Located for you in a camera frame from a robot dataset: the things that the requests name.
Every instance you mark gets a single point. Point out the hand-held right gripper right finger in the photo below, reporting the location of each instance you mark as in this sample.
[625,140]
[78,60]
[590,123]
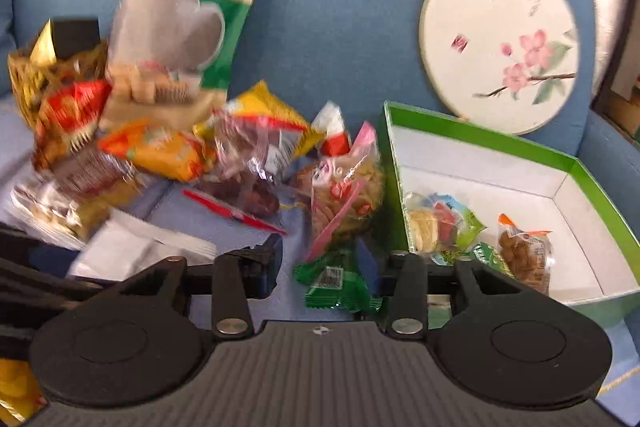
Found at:
[372,274]

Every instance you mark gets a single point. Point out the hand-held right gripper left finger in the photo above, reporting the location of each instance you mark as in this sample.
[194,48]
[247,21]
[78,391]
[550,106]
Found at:
[265,274]

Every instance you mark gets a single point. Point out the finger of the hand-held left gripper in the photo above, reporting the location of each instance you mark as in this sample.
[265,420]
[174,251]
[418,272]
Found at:
[30,287]

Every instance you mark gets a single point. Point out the orange snack packet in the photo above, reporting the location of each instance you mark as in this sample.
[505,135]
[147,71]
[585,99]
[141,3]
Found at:
[160,154]

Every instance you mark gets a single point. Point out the green cardboard box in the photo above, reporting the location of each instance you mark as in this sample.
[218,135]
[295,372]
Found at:
[565,217]

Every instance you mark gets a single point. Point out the green barcode snack packet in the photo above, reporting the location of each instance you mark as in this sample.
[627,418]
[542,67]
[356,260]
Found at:
[332,282]

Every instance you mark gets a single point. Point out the red plastic strip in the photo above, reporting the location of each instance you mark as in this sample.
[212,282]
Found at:
[225,209]

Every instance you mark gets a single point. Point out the pale noodle snack packet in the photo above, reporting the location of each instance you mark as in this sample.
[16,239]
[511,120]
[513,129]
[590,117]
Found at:
[432,227]

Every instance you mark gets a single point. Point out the clear crinkled snack packet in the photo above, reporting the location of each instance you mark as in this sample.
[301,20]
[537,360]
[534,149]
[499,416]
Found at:
[50,212]

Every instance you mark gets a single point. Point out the pink striped snack packet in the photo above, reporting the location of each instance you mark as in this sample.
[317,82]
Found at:
[345,197]

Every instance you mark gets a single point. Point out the clear packet of dates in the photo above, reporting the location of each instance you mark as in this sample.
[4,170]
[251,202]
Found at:
[250,172]

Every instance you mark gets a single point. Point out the yellow bag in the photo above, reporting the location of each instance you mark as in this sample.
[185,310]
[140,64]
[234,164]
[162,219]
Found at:
[17,392]

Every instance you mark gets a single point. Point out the small green snack packet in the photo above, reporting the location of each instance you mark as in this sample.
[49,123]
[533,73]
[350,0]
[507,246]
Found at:
[487,257]

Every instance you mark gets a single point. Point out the white flat packet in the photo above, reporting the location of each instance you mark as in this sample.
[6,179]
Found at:
[145,242]

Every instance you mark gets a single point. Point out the brown label snack packet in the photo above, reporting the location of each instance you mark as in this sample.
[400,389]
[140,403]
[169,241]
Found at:
[90,172]

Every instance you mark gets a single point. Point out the small red white packet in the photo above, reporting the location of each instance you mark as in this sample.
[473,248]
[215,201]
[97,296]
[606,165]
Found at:
[332,132]

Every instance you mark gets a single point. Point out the clear packet of nuts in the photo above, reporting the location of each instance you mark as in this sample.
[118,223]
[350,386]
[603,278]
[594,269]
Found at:
[525,252]

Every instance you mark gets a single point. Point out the yellow snack packet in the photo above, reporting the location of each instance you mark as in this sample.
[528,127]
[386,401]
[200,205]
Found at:
[270,107]

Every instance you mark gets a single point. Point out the red snack packet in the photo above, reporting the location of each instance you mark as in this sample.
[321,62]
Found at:
[70,112]

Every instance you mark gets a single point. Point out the gold and black snack bag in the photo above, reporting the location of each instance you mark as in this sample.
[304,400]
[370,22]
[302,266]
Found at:
[37,62]

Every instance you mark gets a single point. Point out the round floral fan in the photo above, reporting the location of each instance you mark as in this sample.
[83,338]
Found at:
[500,42]

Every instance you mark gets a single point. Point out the blue sofa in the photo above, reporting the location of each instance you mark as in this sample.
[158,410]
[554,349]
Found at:
[340,7]

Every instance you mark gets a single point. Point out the large beige cereal bag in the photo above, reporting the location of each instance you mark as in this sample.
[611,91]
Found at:
[190,7]

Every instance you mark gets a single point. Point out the black shelf frame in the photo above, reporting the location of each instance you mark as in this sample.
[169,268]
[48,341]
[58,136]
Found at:
[606,87]

